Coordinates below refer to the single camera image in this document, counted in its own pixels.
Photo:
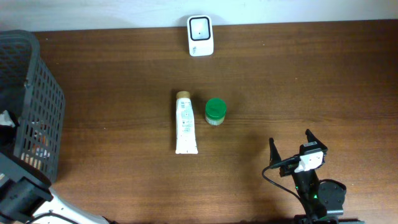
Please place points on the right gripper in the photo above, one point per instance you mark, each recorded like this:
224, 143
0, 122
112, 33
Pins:
274, 157

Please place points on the green lid jar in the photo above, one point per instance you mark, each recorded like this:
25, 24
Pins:
215, 111

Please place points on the white cream tube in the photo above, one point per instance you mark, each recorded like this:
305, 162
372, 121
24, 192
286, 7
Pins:
185, 125

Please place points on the orange tissue pack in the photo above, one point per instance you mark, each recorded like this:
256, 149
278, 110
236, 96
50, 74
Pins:
39, 144

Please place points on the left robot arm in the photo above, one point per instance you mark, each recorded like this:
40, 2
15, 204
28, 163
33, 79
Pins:
26, 194

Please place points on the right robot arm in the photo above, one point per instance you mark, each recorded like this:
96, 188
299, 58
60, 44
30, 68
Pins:
322, 200

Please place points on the white barcode scanner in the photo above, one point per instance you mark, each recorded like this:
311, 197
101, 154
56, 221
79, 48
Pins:
200, 36

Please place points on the grey plastic basket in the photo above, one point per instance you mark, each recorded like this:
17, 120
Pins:
32, 94

